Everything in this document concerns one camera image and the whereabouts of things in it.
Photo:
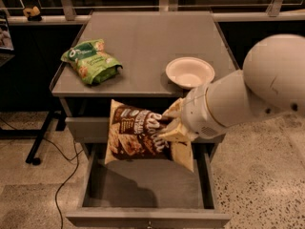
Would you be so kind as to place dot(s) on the white paper bowl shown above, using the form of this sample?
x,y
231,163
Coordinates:
x,y
189,72

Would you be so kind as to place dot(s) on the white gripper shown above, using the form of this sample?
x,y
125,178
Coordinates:
x,y
196,112

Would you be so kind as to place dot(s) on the metal window railing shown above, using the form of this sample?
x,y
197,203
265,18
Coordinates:
x,y
78,11

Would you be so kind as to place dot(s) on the grey open middle drawer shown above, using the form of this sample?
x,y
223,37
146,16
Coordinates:
x,y
148,194

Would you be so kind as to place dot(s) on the brown chip bag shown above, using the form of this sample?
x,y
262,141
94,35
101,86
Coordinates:
x,y
133,134

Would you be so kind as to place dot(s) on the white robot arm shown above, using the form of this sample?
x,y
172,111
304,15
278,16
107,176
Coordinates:
x,y
271,83

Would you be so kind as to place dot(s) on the green chip bag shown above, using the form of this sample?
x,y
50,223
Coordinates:
x,y
91,62

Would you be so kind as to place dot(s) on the yellow black small object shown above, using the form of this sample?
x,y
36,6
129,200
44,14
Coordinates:
x,y
32,13

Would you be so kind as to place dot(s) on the black table leg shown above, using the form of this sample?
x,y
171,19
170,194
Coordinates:
x,y
36,134

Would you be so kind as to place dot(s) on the grey top drawer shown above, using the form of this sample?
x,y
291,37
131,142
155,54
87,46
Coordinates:
x,y
89,129

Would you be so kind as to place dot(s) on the grey drawer cabinet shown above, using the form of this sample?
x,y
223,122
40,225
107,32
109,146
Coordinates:
x,y
144,42

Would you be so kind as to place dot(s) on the dark poster board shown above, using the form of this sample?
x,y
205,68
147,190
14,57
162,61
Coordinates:
x,y
6,46

